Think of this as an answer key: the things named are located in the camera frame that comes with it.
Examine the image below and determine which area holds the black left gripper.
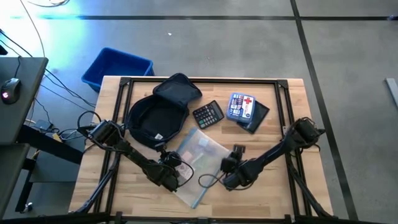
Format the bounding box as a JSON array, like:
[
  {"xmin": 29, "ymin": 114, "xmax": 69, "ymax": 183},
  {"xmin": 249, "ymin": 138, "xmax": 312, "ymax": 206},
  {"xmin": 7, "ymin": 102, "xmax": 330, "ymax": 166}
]
[{"xmin": 154, "ymin": 142, "xmax": 183, "ymax": 180}]

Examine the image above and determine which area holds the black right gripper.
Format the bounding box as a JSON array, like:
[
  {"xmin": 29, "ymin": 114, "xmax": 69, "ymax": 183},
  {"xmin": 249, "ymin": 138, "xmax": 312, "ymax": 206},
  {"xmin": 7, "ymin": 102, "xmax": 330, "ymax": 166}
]
[{"xmin": 220, "ymin": 144, "xmax": 249, "ymax": 184}]

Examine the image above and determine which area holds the clear mesh pouch blue zipper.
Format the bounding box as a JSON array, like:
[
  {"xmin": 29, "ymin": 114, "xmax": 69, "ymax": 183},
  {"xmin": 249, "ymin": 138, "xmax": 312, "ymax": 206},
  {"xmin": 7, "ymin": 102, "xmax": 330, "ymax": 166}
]
[{"xmin": 173, "ymin": 126, "xmax": 231, "ymax": 210}]

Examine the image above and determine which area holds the dark navy backpack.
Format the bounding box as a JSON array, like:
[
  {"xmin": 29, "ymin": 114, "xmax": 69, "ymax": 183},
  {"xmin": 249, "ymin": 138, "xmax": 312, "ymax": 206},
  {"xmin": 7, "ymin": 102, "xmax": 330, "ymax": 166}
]
[{"xmin": 126, "ymin": 72, "xmax": 203, "ymax": 154}]

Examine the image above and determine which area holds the blue first aid kit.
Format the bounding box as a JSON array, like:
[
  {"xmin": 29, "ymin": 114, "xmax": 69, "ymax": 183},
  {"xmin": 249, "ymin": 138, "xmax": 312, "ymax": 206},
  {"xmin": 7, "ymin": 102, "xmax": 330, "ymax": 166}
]
[{"xmin": 225, "ymin": 91, "xmax": 257, "ymax": 124}]

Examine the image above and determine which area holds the black calculator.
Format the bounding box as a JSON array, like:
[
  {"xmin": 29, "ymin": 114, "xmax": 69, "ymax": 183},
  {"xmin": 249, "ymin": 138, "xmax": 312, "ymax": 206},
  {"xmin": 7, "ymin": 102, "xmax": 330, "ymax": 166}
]
[{"xmin": 192, "ymin": 100, "xmax": 225, "ymax": 130}]

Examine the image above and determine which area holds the blue plastic bin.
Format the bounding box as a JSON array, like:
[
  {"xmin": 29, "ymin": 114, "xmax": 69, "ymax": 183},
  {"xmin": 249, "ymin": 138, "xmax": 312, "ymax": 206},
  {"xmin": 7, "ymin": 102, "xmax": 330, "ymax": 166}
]
[{"xmin": 81, "ymin": 47, "xmax": 155, "ymax": 93}]

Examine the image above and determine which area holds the black power brick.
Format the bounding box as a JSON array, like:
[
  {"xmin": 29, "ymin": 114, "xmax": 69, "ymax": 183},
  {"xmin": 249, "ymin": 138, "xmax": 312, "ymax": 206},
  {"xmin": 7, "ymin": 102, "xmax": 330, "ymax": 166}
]
[{"xmin": 32, "ymin": 119, "xmax": 54, "ymax": 132}]

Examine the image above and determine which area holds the black desk top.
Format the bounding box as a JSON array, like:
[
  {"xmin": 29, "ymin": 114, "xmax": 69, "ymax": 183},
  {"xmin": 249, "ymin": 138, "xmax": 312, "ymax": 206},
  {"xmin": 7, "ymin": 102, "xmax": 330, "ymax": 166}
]
[
  {"xmin": 0, "ymin": 143, "xmax": 30, "ymax": 218},
  {"xmin": 0, "ymin": 57, "xmax": 49, "ymax": 147}
]

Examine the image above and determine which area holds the grey metal bar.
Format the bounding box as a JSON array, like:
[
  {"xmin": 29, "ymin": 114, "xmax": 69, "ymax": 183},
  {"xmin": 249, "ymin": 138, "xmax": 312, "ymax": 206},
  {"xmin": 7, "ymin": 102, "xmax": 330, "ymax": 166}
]
[{"xmin": 385, "ymin": 77, "xmax": 398, "ymax": 110}]

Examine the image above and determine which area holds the black computer mouse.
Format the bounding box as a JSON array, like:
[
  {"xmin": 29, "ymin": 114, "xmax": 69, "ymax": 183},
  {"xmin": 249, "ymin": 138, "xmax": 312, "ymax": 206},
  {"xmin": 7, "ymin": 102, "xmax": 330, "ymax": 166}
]
[{"xmin": 0, "ymin": 77, "xmax": 22, "ymax": 105}]

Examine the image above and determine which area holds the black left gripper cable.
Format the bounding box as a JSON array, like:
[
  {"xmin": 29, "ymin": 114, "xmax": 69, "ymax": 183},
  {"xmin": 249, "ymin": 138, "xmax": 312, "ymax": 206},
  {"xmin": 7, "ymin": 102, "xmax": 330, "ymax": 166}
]
[{"xmin": 175, "ymin": 157, "xmax": 195, "ymax": 189}]

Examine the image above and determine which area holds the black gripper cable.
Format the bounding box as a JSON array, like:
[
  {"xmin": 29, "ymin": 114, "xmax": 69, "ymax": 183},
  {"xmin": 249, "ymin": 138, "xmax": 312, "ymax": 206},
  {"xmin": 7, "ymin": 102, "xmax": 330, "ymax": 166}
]
[
  {"xmin": 175, "ymin": 157, "xmax": 195, "ymax": 189},
  {"xmin": 198, "ymin": 173, "xmax": 226, "ymax": 190}
]

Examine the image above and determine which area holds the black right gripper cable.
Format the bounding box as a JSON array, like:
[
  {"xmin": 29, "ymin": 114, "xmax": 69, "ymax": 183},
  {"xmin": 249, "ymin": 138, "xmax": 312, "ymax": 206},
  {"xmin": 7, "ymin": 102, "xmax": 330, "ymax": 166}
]
[{"xmin": 198, "ymin": 173, "xmax": 226, "ymax": 190}]

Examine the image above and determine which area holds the black table frame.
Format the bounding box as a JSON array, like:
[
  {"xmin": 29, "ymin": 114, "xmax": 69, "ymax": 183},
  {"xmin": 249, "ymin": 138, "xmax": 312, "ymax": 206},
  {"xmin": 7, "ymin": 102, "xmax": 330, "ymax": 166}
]
[{"xmin": 70, "ymin": 77, "xmax": 335, "ymax": 224}]

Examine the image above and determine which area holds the black floor cable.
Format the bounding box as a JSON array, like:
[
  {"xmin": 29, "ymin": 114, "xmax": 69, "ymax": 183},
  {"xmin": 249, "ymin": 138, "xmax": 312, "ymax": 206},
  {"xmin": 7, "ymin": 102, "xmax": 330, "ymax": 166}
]
[
  {"xmin": 0, "ymin": 29, "xmax": 97, "ymax": 108},
  {"xmin": 39, "ymin": 83, "xmax": 96, "ymax": 111}
]

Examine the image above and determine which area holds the black desk leg frame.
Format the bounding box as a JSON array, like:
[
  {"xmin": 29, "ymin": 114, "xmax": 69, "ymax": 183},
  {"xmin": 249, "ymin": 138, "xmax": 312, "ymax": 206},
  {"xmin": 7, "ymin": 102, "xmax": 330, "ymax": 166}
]
[{"xmin": 14, "ymin": 124, "xmax": 85, "ymax": 214}]

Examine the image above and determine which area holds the grey floor cable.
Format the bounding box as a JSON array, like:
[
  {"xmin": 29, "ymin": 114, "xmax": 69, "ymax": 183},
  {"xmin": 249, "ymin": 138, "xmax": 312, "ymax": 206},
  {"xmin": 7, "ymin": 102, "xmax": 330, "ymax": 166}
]
[{"xmin": 18, "ymin": 0, "xmax": 46, "ymax": 58}]

